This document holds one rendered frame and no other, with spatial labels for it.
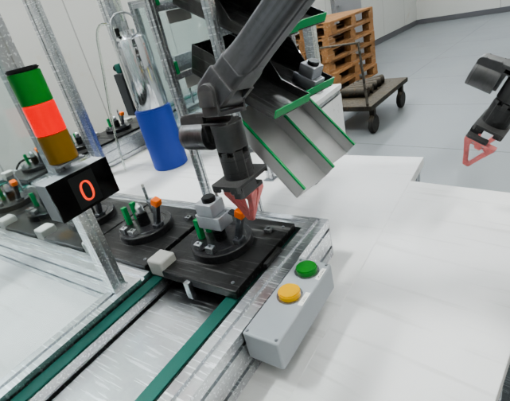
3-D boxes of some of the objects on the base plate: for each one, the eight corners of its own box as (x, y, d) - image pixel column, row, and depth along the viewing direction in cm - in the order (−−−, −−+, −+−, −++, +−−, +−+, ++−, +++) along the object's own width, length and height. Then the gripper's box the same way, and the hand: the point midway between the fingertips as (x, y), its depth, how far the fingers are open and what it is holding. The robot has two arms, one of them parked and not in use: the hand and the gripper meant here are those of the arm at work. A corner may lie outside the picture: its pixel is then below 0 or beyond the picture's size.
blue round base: (194, 157, 179) (177, 100, 167) (171, 172, 168) (151, 112, 156) (171, 157, 188) (153, 102, 176) (148, 170, 177) (126, 113, 165)
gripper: (231, 158, 65) (252, 235, 71) (262, 136, 72) (278, 208, 79) (200, 158, 68) (223, 231, 75) (233, 137, 76) (251, 205, 82)
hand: (251, 216), depth 76 cm, fingers closed
